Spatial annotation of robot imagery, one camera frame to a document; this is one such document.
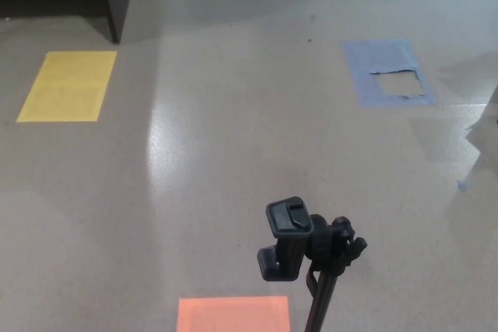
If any torn blue paper sheet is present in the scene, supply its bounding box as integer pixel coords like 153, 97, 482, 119
342, 39, 437, 107

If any black phone stand tripod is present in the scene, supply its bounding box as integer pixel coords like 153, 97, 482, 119
256, 196, 369, 332

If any orange paper sheet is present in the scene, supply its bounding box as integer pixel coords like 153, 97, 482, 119
177, 295, 292, 332

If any grey furniture panel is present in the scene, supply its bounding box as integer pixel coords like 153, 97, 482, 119
483, 85, 498, 162

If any yellow paper sheet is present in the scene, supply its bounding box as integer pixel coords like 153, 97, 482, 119
16, 51, 118, 123

